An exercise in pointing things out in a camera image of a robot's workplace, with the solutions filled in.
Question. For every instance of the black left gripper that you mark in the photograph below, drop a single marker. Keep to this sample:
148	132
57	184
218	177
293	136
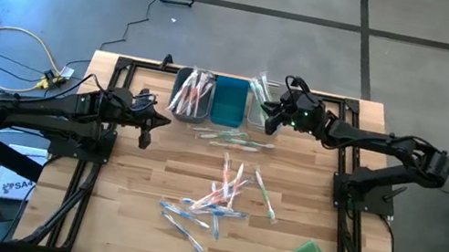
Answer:
127	111

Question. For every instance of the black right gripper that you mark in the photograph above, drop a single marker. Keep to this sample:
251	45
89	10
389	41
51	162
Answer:
311	109

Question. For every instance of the blue toothbrush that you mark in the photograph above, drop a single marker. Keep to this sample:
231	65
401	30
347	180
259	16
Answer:
173	208
182	232
188	201
216	231
238	215

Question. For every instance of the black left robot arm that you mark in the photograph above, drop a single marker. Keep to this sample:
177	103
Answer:
47	106

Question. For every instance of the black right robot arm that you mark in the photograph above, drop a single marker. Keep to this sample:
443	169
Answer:
388	143

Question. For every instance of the blue plastic bin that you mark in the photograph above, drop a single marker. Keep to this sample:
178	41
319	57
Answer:
229	99

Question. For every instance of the grey plastic bin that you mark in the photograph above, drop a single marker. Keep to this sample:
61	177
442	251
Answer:
177	80

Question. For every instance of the white power adapter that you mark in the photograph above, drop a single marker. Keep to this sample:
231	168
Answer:
67	72

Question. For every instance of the black desk support bar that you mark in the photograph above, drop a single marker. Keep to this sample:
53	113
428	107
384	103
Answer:
6	154

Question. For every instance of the white printed cardboard box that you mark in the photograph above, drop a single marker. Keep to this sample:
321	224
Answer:
16	189

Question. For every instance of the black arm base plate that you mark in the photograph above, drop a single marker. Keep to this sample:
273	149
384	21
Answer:
63	146
370	203

